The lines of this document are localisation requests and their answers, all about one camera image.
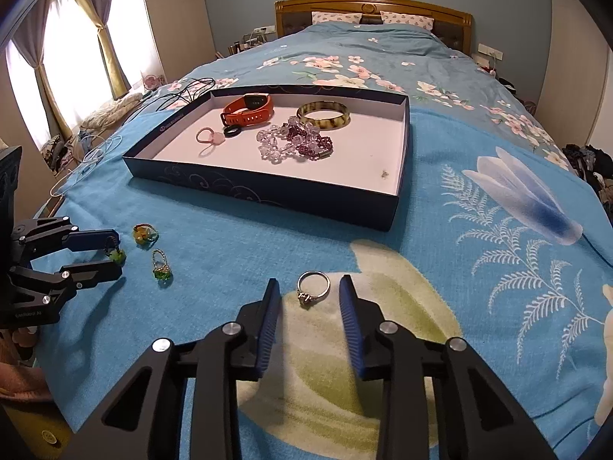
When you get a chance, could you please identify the white patterned pillow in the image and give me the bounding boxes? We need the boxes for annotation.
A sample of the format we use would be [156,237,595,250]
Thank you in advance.
[380,11,436,30]
[311,11,363,26]

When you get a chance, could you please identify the grey and yellow curtain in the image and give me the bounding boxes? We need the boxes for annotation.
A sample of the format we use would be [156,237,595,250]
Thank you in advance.
[67,0,133,100]

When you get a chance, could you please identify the blue floral duvet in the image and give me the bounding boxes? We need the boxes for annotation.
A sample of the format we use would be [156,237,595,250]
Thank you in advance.
[158,23,578,180]

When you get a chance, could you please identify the cream fluffy blanket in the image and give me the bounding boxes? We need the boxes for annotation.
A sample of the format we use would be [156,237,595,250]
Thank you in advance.
[79,92,145,130]

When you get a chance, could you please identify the cluttered bedside table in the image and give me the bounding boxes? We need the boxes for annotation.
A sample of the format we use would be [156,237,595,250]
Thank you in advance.
[226,31,270,57]

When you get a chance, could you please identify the person's left forearm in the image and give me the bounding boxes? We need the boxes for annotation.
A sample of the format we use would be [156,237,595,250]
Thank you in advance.
[0,361,52,403]

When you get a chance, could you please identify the dark purple bead bracelet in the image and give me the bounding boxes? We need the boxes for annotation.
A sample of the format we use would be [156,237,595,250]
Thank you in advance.
[286,122,334,161]

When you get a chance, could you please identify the wooden bed headboard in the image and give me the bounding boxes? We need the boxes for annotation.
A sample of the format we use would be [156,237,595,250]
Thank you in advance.
[274,0,474,53]

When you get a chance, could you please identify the black cable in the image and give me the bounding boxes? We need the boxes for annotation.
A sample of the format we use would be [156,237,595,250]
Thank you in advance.
[152,77,240,107]

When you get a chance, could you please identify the navy shallow cardboard box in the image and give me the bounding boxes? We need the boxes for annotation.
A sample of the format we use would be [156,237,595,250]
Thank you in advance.
[122,84,411,232]

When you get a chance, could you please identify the yellow glass ring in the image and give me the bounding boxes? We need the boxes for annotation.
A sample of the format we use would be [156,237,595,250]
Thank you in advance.
[133,223,159,248]

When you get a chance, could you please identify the silver ring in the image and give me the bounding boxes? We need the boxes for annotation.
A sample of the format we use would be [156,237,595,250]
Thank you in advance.
[296,271,331,308]

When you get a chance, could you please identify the pink ring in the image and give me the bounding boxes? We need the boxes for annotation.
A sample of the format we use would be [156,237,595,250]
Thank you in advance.
[195,127,226,147]

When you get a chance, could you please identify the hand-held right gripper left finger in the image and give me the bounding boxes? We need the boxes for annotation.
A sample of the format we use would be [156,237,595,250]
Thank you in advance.
[67,278,283,460]

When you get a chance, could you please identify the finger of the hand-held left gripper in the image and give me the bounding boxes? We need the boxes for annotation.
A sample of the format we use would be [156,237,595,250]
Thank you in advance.
[12,217,121,263]
[7,261,124,306]

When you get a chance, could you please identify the pile of dark clothes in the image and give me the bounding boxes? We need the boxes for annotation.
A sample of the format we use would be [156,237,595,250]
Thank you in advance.
[560,143,613,214]

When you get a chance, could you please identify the bright blue plush blanket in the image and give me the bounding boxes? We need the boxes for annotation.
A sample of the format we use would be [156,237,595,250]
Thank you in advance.
[29,100,613,460]

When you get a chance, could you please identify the orange smart watch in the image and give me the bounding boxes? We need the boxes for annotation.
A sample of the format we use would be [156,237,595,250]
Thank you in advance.
[220,92,275,128]

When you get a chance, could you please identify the yellow mottled bangle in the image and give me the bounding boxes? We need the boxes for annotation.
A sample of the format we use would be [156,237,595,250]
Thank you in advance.
[296,100,351,132]

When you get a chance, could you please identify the white cable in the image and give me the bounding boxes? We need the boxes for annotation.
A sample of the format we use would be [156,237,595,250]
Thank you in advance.
[50,134,124,197]

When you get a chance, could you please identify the beige built-in wardrobe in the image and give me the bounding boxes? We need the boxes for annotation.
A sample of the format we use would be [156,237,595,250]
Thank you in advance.
[535,0,613,154]
[139,0,217,84]

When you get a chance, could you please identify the heap of mixed clothes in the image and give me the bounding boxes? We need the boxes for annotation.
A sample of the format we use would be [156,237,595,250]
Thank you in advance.
[41,133,83,174]

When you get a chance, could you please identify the light purple bead bracelet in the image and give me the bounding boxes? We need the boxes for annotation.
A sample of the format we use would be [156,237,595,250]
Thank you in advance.
[256,122,319,164]

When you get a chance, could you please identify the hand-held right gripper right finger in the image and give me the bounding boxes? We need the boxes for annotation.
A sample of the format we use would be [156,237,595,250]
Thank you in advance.
[338,274,559,460]

